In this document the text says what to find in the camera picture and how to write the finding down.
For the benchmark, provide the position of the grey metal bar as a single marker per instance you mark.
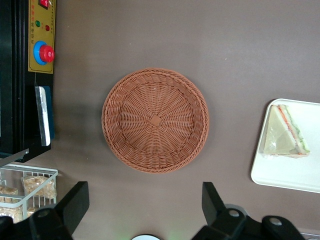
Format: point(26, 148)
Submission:
point(15, 156)

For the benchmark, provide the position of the round brown wicker basket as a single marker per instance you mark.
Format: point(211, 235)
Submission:
point(155, 120)

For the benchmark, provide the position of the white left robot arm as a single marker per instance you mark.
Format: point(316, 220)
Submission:
point(145, 237)

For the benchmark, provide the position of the triangle sandwich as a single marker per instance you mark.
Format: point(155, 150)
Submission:
point(280, 135)

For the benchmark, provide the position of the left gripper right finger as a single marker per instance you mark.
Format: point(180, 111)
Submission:
point(212, 207)

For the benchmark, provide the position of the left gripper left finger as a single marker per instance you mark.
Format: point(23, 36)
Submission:
point(75, 205)

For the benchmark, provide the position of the beige plastic tray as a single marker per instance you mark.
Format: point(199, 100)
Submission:
point(285, 172)

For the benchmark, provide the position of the black machine with yellow panel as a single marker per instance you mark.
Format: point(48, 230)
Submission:
point(15, 75)

